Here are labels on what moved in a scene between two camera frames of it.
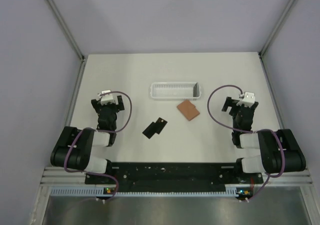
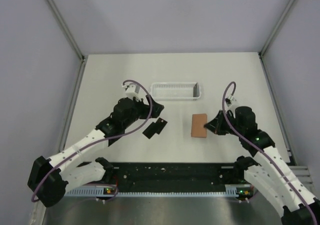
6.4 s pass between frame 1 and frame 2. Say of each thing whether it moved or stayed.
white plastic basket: stayed
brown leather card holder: moved
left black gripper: moved
